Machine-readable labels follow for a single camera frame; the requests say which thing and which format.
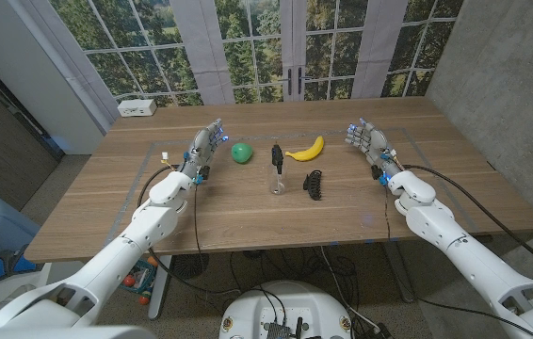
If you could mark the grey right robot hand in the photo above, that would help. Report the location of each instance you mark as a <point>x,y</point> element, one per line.
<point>372,143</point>

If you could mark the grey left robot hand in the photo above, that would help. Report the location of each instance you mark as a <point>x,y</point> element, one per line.
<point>203,150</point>

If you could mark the clear plastic spray bottle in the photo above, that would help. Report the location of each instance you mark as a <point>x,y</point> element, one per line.
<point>277,184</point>

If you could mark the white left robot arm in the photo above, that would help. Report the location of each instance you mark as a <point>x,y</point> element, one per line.
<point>120,254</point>

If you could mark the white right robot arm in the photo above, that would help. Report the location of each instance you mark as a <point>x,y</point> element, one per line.
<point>464,256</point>

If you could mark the green ball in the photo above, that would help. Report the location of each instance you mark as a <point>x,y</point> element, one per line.
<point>241,153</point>

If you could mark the yellow banana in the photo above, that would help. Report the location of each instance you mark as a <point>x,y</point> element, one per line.
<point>309,153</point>

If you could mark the red toy ball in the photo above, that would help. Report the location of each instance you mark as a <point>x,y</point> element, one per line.
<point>129,281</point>

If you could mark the black hair claw clip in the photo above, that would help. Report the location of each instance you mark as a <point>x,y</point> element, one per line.
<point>313,186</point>

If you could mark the white power outlet box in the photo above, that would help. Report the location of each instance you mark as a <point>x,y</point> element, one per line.
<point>136,108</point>

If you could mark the printed window garden backdrop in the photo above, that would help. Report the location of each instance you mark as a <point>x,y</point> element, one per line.
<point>153,47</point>

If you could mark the black floor fan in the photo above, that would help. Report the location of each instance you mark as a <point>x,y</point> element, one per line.
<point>191,266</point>

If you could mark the metal table leg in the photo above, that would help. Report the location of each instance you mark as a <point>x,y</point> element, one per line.
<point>400,278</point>
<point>158,292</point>

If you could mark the teal toy basket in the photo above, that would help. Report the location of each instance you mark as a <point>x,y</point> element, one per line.
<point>140,278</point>

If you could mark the white robot torso base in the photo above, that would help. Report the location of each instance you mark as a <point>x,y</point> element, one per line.
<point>285,303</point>

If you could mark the white storage box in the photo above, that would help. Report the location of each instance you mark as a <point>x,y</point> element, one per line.
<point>12,293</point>

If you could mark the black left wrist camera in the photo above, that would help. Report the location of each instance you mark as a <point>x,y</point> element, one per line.
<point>204,172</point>

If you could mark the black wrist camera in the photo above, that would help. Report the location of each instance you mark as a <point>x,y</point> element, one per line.
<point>376,172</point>
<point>204,172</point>

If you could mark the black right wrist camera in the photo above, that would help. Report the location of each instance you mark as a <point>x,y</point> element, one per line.
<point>376,172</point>

